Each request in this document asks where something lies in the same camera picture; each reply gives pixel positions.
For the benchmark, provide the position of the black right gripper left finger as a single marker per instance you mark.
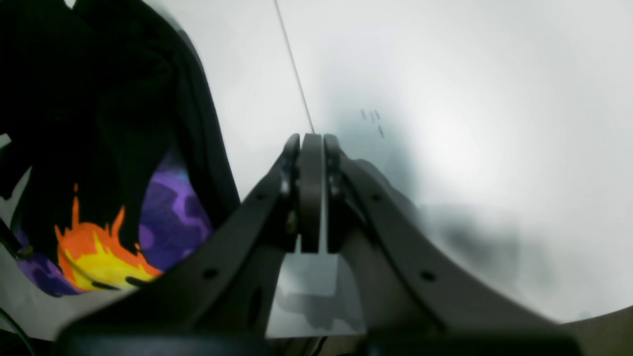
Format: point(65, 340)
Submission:
point(224, 291)

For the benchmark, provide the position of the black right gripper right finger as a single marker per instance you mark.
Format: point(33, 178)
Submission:
point(408, 287)

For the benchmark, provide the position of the black T-shirt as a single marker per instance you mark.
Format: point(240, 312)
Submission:
point(108, 110)

